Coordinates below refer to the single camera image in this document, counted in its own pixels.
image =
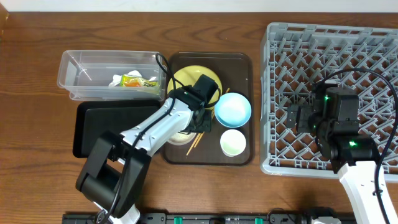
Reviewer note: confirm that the light blue bowl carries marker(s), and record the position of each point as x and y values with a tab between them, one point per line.
233	110

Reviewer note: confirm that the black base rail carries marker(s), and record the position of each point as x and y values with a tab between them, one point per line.
161	218

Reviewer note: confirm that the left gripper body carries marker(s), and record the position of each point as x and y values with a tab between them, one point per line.
203	122

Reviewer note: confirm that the black plastic bin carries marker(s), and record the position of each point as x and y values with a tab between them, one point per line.
93	118

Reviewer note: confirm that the clear plastic bin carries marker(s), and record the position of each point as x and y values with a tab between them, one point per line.
86	74

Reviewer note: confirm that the yellow plate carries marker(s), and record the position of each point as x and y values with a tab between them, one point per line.
190	74

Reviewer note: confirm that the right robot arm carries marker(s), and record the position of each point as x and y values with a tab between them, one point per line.
355	158

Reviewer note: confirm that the small light green cup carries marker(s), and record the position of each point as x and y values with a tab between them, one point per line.
232	142

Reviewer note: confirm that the pink bowl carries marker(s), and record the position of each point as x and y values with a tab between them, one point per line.
180	139

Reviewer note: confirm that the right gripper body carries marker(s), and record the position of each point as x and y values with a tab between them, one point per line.
301	116

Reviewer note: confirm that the dark brown serving tray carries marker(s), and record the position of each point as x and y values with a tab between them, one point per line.
235	73

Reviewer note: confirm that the grey dishwasher rack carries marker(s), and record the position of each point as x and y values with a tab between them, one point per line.
296	56

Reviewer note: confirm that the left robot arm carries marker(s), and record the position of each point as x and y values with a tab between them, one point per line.
113	175

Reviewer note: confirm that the green orange snack wrapper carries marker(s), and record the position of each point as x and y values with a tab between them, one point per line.
135	81

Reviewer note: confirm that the white tissue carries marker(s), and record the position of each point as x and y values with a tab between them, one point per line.
117	78

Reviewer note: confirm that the wooden chopstick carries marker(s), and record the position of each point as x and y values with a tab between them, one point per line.
192	146
201	135

